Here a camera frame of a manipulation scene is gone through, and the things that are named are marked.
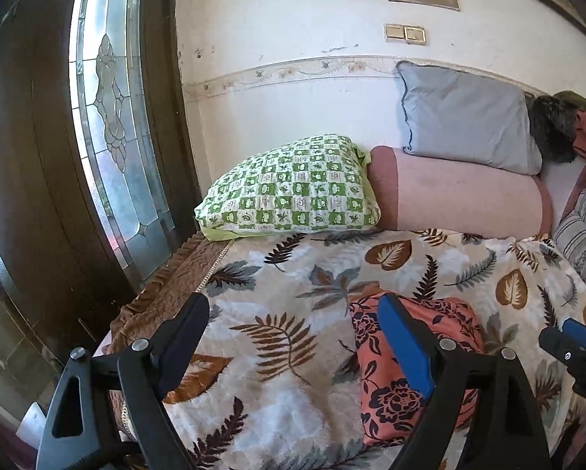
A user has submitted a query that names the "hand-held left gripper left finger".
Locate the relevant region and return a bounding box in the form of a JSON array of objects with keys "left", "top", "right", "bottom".
[{"left": 36, "top": 293, "right": 210, "bottom": 470}]

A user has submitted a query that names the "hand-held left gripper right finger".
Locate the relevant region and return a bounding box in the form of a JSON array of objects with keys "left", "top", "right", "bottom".
[{"left": 377, "top": 293, "right": 553, "bottom": 470}]

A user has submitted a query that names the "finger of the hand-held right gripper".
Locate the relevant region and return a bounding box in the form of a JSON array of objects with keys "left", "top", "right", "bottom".
[
  {"left": 539, "top": 325, "right": 586, "bottom": 369},
  {"left": 561, "top": 317, "right": 586, "bottom": 352}
]

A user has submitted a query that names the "orange black floral dress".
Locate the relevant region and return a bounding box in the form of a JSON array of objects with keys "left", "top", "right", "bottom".
[{"left": 349, "top": 291, "right": 484, "bottom": 448}]

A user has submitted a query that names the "brown quilted bedspread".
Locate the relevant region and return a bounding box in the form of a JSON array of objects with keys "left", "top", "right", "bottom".
[{"left": 104, "top": 235, "right": 236, "bottom": 358}]

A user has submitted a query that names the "leaf print fleece blanket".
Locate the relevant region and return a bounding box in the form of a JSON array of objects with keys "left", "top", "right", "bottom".
[{"left": 97, "top": 228, "right": 586, "bottom": 470}]

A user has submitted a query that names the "pink bolster cushion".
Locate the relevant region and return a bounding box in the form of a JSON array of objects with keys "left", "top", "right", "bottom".
[{"left": 368, "top": 145, "right": 554, "bottom": 237}]

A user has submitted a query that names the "green checkered pillow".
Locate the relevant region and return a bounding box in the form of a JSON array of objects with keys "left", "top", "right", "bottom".
[{"left": 194, "top": 134, "right": 382, "bottom": 242}]

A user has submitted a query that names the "dark fuzzy cloth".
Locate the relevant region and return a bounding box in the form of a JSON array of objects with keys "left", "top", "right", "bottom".
[{"left": 525, "top": 94, "right": 580, "bottom": 165}]

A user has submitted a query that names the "olive green cloth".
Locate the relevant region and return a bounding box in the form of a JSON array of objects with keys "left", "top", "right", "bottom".
[{"left": 553, "top": 89, "right": 586, "bottom": 113}]

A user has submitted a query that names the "wooden door with stained glass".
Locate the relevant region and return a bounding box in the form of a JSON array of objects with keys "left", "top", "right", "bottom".
[{"left": 0, "top": 0, "right": 203, "bottom": 432}]

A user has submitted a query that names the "grey blue pillow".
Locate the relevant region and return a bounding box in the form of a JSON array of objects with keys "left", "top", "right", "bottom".
[{"left": 395, "top": 60, "right": 543, "bottom": 175}]

